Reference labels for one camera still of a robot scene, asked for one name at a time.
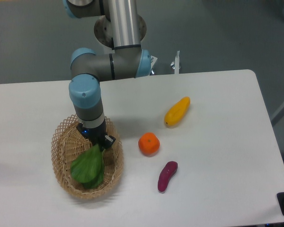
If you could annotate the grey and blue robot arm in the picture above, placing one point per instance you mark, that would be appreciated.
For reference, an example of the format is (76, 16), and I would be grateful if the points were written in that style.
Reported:
(88, 69)

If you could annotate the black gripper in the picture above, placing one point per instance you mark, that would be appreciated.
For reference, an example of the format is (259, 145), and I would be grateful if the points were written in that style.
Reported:
(97, 135)

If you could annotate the yellow papaya fruit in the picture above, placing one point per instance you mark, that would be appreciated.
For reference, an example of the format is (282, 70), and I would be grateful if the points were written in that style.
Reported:
(177, 112)

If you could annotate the green bok choy vegetable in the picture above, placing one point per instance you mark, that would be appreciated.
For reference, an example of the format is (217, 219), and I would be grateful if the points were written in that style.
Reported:
(88, 168)

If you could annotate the orange tangerine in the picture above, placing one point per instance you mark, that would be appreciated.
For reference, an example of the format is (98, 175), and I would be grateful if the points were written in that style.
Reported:
(148, 143)

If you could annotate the purple sweet potato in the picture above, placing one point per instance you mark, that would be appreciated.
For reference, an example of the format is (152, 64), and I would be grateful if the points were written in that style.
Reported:
(166, 174)

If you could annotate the woven wicker basket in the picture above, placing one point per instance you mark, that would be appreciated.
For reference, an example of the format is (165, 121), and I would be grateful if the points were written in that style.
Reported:
(68, 144)

